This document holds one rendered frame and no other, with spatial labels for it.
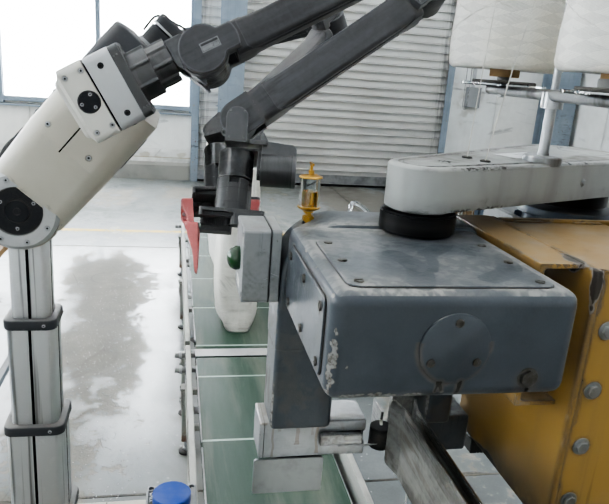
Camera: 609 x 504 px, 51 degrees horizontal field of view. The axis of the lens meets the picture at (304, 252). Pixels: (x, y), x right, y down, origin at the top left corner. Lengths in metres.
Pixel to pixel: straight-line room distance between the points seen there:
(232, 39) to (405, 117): 7.75
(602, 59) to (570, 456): 0.43
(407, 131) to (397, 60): 0.93
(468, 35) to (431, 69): 7.88
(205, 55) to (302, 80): 0.16
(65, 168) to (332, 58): 0.53
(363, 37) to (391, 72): 7.56
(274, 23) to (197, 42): 0.13
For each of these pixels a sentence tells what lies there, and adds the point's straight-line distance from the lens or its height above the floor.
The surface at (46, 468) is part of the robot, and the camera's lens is 1.66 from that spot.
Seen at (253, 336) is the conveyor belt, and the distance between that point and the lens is 2.78.
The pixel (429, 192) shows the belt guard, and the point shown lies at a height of 1.39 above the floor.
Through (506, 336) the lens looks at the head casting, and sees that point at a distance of 0.61.
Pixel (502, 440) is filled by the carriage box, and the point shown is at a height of 1.07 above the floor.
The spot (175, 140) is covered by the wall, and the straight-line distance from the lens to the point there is 8.32.
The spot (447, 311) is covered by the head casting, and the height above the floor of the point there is 1.32.
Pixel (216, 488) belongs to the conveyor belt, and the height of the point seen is 0.38.
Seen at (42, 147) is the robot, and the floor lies 1.34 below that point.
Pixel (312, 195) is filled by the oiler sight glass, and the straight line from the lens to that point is 0.77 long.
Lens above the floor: 1.51
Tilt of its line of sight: 16 degrees down
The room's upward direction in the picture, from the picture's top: 4 degrees clockwise
